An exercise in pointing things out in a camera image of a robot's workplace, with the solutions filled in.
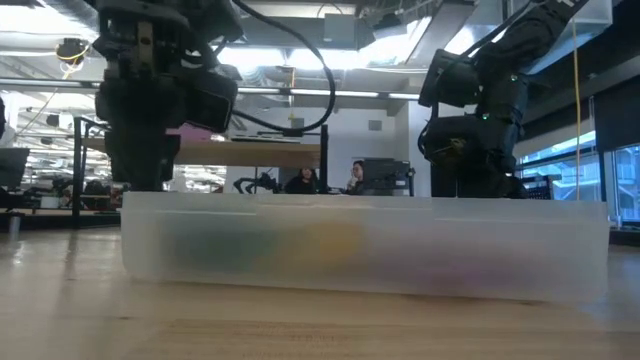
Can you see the wooden background table top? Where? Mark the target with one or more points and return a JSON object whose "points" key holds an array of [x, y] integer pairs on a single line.
{"points": [[250, 152]]}

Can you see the black perforated crate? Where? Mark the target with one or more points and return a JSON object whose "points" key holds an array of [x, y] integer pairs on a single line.
{"points": [[545, 192]]}

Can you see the black vertical frame post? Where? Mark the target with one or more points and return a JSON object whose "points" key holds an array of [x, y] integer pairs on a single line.
{"points": [[77, 175], [324, 165]]}

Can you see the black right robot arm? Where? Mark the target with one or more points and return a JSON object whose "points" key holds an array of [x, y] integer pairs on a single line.
{"points": [[520, 40]]}

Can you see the standing person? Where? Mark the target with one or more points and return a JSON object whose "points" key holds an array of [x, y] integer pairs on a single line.
{"points": [[356, 180]]}

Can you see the dark monitor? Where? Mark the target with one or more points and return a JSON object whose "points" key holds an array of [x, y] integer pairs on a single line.
{"points": [[12, 170]]}

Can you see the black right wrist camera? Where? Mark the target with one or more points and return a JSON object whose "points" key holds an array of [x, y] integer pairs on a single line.
{"points": [[447, 80]]}

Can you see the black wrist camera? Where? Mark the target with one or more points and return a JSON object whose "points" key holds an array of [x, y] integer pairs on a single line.
{"points": [[212, 102], [447, 80]]}

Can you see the black background robot arm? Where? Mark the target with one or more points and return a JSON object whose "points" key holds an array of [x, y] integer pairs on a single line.
{"points": [[255, 184]]}

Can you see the black horizontal bar device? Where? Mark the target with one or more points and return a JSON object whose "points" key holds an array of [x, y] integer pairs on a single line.
{"points": [[270, 133]]}

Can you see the translucent plastic box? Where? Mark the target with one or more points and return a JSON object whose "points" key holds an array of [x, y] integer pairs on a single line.
{"points": [[400, 250]]}

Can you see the black cabinet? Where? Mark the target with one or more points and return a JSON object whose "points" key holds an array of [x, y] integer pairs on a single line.
{"points": [[442, 182]]}

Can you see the thick pink foam board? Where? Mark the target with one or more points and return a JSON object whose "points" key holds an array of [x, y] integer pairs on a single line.
{"points": [[195, 136]]}

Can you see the black machine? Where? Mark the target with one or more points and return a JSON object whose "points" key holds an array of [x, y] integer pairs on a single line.
{"points": [[387, 177]]}

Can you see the seated person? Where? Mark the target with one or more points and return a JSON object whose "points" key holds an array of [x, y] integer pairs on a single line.
{"points": [[302, 184]]}

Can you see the grey ceiling box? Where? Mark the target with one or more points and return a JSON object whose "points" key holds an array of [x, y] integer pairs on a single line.
{"points": [[340, 27]]}

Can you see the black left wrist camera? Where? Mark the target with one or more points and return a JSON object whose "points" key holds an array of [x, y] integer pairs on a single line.
{"points": [[212, 102]]}

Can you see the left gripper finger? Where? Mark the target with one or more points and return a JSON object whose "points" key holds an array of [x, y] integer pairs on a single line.
{"points": [[140, 160], [172, 150]]}

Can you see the grey metal post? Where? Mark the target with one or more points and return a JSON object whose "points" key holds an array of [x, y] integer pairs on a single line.
{"points": [[14, 227]]}

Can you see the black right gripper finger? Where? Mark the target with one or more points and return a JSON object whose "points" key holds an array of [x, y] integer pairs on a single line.
{"points": [[490, 185]]}

